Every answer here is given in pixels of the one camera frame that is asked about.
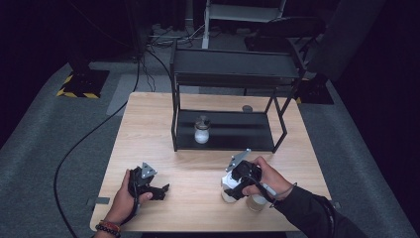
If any stand base with hazard tape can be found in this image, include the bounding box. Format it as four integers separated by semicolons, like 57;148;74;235
55;68;111;99
294;73;335;105

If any person's right hand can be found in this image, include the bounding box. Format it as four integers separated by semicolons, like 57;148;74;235
242;156;295;201

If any white cup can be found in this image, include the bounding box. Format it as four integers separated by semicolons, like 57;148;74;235
220;172;247;203

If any white metal stand frame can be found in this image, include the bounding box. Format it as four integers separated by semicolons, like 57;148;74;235
201;0;287;50

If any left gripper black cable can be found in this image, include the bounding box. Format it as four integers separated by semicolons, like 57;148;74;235
129;184;141;223

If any grey tape strip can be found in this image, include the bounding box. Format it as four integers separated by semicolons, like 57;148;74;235
86;196;111;206

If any long black floor cable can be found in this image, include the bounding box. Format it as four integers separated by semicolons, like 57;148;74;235
52;49;142;238

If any black metal rack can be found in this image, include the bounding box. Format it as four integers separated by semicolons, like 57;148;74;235
169;41;306;154

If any clear-lidded glass jar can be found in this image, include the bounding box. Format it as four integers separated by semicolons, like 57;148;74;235
193;115;212;145

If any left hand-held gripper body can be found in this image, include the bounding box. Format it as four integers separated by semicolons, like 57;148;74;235
128;162;158;200

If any grey curtain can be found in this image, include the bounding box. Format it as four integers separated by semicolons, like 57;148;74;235
306;0;387;82

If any orange bracelet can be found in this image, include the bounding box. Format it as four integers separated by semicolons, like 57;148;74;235
99;219;122;232

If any right gripper cable with white plug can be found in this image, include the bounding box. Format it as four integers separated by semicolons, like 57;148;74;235
257;181;299;209

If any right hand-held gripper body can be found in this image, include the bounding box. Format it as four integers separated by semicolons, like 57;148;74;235
225;148;263;189

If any person's left hand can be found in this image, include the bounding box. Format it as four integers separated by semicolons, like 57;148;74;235
104;169;155;226

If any bundle of floor cables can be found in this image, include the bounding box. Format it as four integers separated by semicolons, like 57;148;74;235
145;23;206;48

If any black chair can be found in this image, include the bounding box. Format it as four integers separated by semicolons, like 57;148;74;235
245;16;328;63

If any black beaded bracelet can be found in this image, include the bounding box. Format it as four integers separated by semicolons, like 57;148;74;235
94;223;122;238

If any white-lidded jar with brown contents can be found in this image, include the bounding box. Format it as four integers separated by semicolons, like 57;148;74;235
246;192;269;213

